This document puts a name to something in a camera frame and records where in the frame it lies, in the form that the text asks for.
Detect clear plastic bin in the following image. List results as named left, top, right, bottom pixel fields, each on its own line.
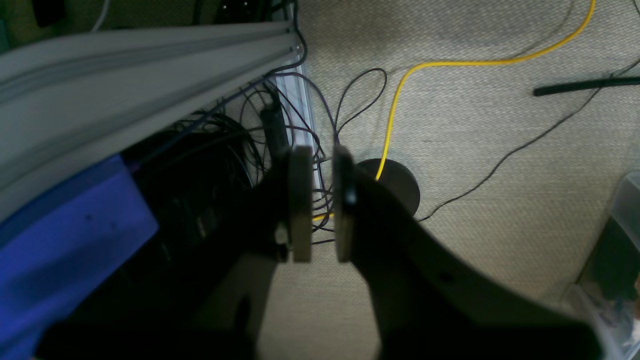
left=564, top=171, right=640, bottom=360

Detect yellow cable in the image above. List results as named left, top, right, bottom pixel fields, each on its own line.
left=312, top=0, right=597, bottom=222

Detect aluminium table frame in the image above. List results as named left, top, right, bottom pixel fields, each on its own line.
left=0, top=22, right=298, bottom=221

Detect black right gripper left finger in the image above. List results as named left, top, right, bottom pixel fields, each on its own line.
left=38, top=146, right=313, bottom=360

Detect thin black floor cable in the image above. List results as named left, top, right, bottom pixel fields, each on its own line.
left=417, top=57, right=640, bottom=222

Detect tangled black cables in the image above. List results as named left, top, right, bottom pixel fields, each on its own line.
left=140, top=0, right=388, bottom=246

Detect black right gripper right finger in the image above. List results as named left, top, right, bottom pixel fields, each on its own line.
left=333, top=145, right=603, bottom=360

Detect black rod on floor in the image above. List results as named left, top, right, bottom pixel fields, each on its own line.
left=532, top=76, right=640, bottom=97

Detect black round floor base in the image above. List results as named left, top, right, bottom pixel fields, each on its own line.
left=355, top=158, right=421, bottom=218

